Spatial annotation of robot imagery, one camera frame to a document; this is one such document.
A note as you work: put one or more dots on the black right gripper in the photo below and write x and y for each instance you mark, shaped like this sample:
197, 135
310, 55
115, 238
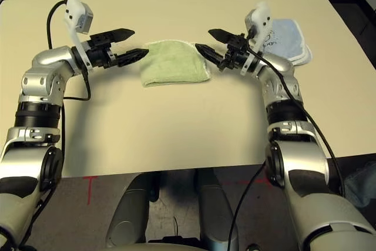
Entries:
236, 54

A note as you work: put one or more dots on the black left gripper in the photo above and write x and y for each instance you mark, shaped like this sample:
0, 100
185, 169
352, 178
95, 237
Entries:
100, 51

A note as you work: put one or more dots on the green towel white trim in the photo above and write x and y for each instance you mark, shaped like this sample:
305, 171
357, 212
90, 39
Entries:
173, 63

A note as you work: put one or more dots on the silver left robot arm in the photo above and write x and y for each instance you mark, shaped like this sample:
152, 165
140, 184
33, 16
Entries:
50, 63

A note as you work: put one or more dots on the folded blue towel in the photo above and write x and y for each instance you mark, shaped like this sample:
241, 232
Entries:
288, 39

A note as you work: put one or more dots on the black side table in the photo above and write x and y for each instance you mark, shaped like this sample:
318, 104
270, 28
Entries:
358, 7

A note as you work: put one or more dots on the grey left robot leg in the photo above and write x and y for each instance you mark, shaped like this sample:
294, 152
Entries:
129, 212

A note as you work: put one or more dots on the grey robot leg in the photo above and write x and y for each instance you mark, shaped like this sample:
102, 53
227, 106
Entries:
129, 212
217, 212

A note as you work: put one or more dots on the grey right robot leg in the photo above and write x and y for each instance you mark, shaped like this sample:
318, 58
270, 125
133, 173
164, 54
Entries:
217, 212

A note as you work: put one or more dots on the grey blue fabric bundle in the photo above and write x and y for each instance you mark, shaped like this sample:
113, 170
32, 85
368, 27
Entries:
361, 186

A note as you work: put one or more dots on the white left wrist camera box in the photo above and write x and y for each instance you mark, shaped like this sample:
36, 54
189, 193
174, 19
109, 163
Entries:
77, 16

